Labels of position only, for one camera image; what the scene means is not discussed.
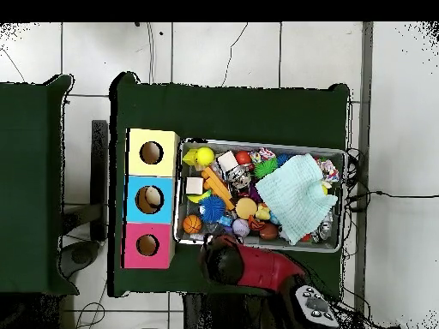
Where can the clear plastic bottle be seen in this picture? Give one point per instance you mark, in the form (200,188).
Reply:
(225,220)

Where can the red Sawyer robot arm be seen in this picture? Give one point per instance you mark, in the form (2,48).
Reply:
(264,267)

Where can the wooden box with three holes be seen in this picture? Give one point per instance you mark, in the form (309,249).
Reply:
(164,164)

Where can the silver mesh bin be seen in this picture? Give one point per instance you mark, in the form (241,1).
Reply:
(267,244)

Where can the orange plastic toy block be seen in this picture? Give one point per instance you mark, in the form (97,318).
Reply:
(217,186)

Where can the wooden cube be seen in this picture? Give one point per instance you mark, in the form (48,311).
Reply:
(194,185)
(227,161)

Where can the blue spiky ball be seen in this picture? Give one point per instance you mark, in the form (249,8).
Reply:
(212,208)

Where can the yellow ball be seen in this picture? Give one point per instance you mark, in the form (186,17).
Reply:
(204,156)

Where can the toy burger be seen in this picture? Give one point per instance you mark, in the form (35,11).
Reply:
(246,208)

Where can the yellow cheese wedge toy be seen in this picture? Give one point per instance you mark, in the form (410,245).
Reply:
(189,157)

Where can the green spiky ball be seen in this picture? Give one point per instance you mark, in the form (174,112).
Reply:
(265,168)

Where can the orange toy basketball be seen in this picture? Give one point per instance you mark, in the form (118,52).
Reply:
(192,224)

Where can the dark green table cloth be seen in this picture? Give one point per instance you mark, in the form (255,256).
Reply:
(27,188)
(233,113)

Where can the mint green knitted cloth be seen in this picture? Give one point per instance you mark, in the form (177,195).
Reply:
(295,195)

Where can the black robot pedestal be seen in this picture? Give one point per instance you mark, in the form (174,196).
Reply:
(205,313)

